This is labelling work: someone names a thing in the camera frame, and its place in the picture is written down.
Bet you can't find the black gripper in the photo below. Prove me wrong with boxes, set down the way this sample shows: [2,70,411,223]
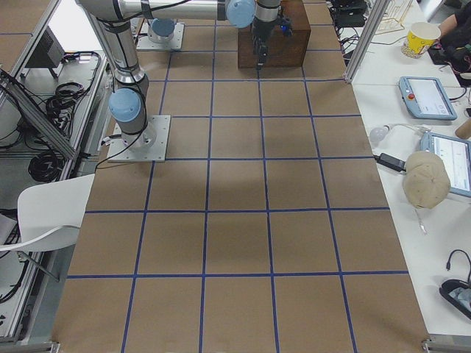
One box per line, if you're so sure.
[251,18,277,69]

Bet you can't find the person forearm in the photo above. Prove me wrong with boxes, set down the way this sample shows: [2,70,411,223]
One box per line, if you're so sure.
[439,2,470,38]

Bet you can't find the dark wooden drawer box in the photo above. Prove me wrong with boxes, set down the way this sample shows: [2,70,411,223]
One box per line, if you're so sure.
[238,1,311,70]

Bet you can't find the white light bulb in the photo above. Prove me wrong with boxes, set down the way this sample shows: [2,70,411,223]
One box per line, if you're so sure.
[369,125,392,144]

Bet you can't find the yellow popcorn bucket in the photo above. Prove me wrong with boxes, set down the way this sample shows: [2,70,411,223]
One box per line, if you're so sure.
[401,22,441,59]

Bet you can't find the upper blue teach pendant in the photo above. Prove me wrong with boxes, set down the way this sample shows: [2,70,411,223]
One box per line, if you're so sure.
[398,76,457,121]

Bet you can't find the blue teach pendant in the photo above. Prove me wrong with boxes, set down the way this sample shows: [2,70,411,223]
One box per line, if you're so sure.
[398,76,457,121]
[419,132,470,197]

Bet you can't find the black power adapter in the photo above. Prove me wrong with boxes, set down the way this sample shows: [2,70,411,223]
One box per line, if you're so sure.
[374,153,406,172]

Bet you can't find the beige baseball cap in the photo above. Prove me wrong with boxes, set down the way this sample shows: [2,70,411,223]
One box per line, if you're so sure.
[403,151,451,209]

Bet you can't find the grey electronics box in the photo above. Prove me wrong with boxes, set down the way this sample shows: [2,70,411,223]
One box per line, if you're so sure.
[25,26,65,79]

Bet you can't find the cardboard tube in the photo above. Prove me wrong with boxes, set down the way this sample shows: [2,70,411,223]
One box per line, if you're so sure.
[455,120,471,140]

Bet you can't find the lower blue teach pendant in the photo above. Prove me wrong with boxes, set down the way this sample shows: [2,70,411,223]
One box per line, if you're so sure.
[419,132,470,197]

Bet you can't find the white plastic chair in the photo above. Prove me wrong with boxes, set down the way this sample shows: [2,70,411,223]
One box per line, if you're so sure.
[1,174,95,252]

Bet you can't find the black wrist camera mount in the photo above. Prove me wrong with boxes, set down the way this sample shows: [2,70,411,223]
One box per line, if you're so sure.
[276,14,293,37]

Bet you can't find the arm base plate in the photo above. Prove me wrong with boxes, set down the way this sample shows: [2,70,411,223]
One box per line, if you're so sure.
[136,21,185,51]
[107,115,171,163]

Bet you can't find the aluminium frame post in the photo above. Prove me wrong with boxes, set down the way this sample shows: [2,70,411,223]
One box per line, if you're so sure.
[344,0,389,83]

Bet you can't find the gold wire rack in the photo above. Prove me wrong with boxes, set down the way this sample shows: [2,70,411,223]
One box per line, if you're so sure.
[375,0,412,35]

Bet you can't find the black coiled cable bundle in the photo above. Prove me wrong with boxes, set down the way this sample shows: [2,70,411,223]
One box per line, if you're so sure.
[28,152,64,183]

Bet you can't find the black usb cable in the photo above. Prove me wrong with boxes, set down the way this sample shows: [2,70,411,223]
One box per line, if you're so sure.
[445,249,471,284]

